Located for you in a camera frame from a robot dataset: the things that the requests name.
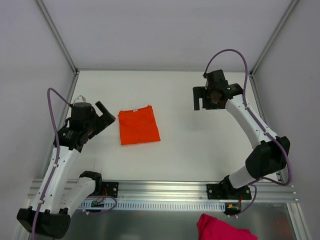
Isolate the aluminium mounting rail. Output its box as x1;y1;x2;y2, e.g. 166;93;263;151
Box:
27;178;300;201

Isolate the slotted white cable duct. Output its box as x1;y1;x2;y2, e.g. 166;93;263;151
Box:
77;199;226;213

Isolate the aluminium frame post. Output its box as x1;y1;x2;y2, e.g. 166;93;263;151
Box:
34;0;79;75
249;0;300;77

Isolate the right aluminium frame post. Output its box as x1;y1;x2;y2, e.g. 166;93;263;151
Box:
249;0;300;77

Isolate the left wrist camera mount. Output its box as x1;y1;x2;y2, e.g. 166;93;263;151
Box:
73;95;87;104

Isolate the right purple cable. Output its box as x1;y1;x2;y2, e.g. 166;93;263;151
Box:
202;48;294;187

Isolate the pink t-shirt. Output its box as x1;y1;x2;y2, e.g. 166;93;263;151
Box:
197;213;258;240

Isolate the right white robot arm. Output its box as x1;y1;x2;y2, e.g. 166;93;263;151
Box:
192;69;291;200

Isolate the orange t-shirt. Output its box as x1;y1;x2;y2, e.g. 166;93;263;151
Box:
118;105;161;146

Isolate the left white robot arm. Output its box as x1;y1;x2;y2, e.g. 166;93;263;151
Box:
16;101;116;239

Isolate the left aluminium frame post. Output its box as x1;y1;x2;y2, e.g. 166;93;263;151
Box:
34;0;79;75

